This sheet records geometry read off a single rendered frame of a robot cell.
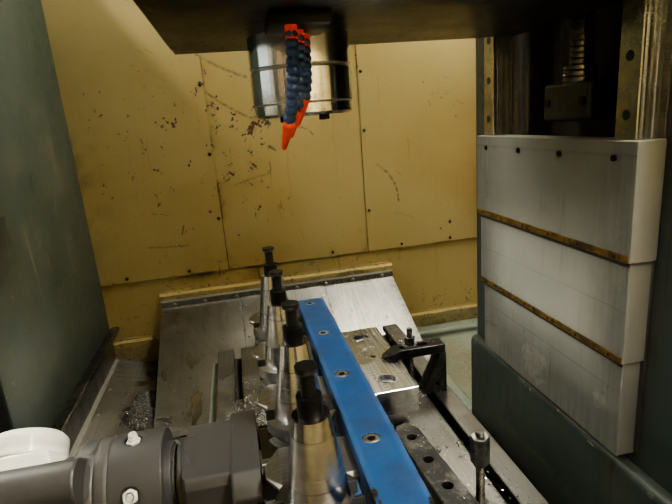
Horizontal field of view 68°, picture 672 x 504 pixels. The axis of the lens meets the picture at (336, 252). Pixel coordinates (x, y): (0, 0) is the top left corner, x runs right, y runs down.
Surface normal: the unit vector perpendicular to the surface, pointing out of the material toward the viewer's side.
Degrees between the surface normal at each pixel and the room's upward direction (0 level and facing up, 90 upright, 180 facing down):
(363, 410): 0
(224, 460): 1
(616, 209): 90
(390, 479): 0
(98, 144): 90
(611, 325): 89
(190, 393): 24
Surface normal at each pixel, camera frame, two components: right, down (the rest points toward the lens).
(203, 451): -0.07, -0.96
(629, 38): -0.98, 0.13
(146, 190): 0.20, 0.24
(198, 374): 0.01, -0.78
